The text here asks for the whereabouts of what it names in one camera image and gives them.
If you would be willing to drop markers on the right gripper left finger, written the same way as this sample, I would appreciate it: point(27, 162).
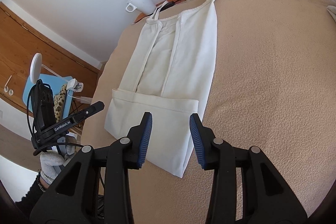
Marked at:
point(94, 185)

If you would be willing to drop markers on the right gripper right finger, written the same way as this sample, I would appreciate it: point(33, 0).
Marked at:
point(247, 187)

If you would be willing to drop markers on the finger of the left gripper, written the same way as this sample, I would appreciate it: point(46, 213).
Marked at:
point(88, 112)

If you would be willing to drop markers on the white camisole top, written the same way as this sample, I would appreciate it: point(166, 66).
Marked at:
point(169, 75)

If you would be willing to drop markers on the left gloved hand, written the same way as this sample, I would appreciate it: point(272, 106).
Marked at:
point(50, 160)

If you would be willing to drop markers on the leopard print cloth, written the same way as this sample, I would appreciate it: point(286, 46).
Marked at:
point(59, 102)

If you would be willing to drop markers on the white clip desk lamp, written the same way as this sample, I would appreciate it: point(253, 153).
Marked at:
point(35, 71)

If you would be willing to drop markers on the beige blanket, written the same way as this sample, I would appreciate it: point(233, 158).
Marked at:
point(273, 87)

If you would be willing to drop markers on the white mug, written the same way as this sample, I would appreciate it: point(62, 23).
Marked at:
point(146, 7)

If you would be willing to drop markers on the white folded garment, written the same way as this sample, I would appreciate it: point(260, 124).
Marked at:
point(332, 11)

